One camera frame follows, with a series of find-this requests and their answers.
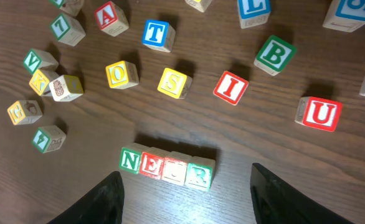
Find green 7 block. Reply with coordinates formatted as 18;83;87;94
50;13;86;47

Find green J block left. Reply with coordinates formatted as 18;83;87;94
50;0;85;17

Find plain pineapple block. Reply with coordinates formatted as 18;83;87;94
49;75;84;102

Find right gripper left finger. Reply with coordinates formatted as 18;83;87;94
49;171;125;224

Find yellow G block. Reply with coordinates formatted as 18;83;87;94
7;100;43;125

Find green B block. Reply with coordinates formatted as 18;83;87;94
254;35;297;76

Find yellow Q block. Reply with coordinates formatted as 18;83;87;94
185;0;212;12

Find green R block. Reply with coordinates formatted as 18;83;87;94
184;156;216;192

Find yellow O block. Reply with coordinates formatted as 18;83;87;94
105;60;140;90

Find red A block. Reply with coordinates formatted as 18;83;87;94
94;1;129;37

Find green V block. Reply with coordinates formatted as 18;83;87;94
22;49;59;75

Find red E block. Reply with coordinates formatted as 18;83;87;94
139;147;169;180

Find red I block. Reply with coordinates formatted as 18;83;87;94
213;71;249;105

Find blue L block middle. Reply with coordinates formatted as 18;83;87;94
237;0;271;29

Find green 4 block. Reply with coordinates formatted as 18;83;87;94
32;125;67;153

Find blue 5 block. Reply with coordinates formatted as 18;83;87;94
323;0;365;32

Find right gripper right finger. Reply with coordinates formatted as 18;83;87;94
250;163;353;224

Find red u block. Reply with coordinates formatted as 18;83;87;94
295;96;343;132
161;151;192;185

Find blue T block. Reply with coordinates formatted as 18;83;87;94
141;20;176;53

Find green N block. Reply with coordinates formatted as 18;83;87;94
119;142;149;174

